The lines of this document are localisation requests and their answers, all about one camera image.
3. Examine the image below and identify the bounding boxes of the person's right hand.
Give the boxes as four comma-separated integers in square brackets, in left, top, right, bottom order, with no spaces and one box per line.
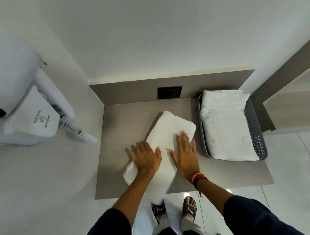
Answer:
[169,131,202,182]

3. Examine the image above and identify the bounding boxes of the person's left hand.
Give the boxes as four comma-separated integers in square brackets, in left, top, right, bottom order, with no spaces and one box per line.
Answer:
[129,141,162,178]

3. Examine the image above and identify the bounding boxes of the long white towel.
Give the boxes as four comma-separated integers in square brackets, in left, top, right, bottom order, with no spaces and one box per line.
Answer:
[123,111,197,205]

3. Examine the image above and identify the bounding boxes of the person's left forearm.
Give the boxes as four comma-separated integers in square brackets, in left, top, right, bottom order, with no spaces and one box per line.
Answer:
[111,169,158,228]

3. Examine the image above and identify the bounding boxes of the person's right forearm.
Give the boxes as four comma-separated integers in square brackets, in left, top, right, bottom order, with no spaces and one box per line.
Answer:
[197,179,243,213]

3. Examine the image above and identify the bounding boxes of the red thread wristband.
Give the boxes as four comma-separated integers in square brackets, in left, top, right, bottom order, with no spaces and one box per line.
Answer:
[193,176,208,197]

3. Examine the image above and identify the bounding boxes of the large folded white towel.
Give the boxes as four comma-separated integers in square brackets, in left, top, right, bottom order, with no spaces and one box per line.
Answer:
[200,108,260,162]

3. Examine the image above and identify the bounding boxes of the black slide sandal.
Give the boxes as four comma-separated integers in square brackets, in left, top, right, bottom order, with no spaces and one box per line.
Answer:
[182,196,197,222]
[152,201,168,225]

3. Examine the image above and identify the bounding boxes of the small folded white towel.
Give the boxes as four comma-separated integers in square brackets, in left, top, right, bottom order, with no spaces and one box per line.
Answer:
[201,90,250,118]

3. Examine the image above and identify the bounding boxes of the grey plastic basket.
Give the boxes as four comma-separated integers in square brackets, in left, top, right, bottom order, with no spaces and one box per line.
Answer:
[198,93,268,161]

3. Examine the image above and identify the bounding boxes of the light grey trousers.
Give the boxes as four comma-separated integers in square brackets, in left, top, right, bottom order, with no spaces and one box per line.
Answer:
[157,215,219,235]

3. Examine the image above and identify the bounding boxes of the dark blue shirt sleeve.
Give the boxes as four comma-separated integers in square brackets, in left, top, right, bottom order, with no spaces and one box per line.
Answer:
[222,195,306,235]
[87,208,132,235]

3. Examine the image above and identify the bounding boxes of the orange bead bracelet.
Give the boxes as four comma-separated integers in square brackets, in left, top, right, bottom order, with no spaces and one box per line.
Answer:
[192,172,205,185]

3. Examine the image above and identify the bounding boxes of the black wall socket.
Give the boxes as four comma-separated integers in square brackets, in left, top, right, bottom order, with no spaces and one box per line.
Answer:
[158,86,183,100]

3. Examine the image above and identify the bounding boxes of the white coiled dryer cord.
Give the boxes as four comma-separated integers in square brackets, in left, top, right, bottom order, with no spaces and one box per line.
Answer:
[59,121,99,144]

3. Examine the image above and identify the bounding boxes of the white wall hair dryer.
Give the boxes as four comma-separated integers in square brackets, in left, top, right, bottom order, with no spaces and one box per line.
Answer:
[0,30,76,146]

